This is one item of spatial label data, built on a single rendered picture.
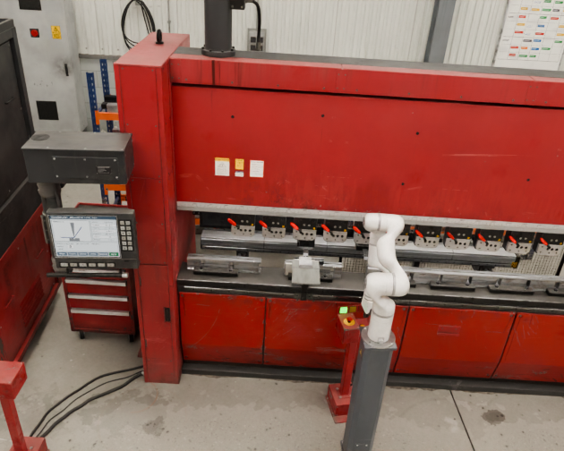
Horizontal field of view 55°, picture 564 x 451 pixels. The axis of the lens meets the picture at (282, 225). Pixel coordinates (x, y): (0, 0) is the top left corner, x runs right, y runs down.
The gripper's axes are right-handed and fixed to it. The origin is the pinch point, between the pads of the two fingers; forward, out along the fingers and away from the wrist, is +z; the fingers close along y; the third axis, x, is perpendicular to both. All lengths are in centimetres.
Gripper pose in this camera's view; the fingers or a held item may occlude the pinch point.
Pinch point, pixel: (365, 314)
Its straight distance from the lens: 351.7
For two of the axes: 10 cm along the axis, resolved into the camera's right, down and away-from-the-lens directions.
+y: 2.0, 5.7, -7.9
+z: -0.7, 8.2, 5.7
